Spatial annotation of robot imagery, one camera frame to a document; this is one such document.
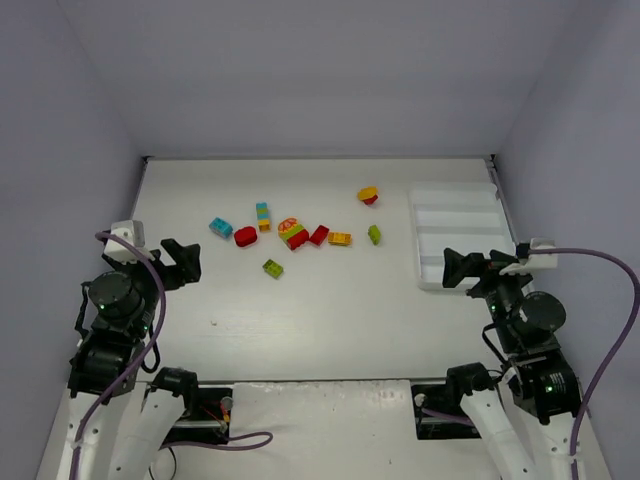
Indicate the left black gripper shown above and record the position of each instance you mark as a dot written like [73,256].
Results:
[163,270]

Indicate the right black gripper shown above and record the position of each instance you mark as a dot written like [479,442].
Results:
[485,277]

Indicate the light blue lego brick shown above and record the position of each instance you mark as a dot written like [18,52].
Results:
[221,227]

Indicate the red rounded lego brick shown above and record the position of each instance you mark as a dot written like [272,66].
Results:
[245,236]

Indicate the small green lego brick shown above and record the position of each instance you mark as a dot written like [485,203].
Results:
[374,234]

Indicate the yellow lego brick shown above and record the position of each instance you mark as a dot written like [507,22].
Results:
[339,238]

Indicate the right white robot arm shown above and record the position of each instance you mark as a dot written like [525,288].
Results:
[524,417]

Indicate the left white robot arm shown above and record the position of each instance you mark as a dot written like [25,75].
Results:
[130,300]

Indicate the white divided sorting tray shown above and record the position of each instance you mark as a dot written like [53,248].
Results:
[467,217]

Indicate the blue yellow stacked lego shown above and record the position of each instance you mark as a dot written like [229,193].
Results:
[263,217]

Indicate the yellow red lego piece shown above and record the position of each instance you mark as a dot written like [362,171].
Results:
[368,195]

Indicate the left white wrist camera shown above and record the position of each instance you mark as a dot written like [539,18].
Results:
[131,232]

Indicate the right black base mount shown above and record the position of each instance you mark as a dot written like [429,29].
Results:
[436,417]

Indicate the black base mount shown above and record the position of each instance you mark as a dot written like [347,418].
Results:
[200,415]
[436,417]

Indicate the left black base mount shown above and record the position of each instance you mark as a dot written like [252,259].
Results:
[200,415]

